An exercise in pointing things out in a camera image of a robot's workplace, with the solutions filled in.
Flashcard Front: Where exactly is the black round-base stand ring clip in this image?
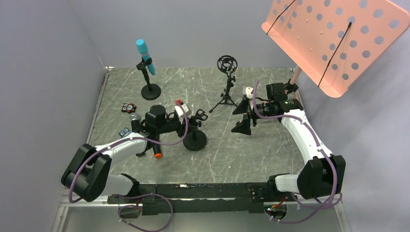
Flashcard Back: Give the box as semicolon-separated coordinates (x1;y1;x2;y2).
183;109;208;151

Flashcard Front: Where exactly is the black microphone orange end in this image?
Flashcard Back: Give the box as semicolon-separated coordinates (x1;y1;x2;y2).
152;143;163;160

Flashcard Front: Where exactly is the blue microphone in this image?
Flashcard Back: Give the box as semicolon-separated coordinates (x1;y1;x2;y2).
136;39;156;75

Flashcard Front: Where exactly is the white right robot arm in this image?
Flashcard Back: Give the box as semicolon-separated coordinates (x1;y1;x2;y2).
231;83;346;200

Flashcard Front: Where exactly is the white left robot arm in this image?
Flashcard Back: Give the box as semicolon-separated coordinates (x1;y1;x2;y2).
61;103;208;203

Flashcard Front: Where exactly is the pink music stand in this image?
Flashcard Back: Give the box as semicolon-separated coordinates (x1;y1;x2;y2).
262;0;410;98

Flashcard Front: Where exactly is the black microphone silver grille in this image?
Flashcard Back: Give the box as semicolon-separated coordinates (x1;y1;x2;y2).
129;113;141;133

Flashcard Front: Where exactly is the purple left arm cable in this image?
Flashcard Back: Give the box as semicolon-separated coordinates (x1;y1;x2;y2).
68;101;190;204

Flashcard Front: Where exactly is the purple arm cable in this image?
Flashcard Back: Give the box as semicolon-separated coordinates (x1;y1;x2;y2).
251;80;343;224
68;101;190;204

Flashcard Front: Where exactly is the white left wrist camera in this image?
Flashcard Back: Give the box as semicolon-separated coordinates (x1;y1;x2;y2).
175;99;192;118

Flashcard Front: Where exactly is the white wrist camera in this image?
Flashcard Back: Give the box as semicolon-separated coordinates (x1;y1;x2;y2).
242;87;254;100
175;99;192;118

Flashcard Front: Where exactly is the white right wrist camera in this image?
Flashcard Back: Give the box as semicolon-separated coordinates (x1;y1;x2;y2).
242;87;254;100

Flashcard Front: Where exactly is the black tripod shock-mount stand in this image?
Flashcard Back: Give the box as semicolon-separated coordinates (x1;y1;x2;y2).
208;55;238;113

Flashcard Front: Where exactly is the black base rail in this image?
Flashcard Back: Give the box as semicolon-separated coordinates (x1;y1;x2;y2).
107;181;294;216

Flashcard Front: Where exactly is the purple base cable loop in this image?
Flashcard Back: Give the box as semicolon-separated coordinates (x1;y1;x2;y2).
117;193;176;232

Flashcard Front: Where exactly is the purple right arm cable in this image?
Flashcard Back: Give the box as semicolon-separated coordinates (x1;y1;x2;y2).
251;80;343;224

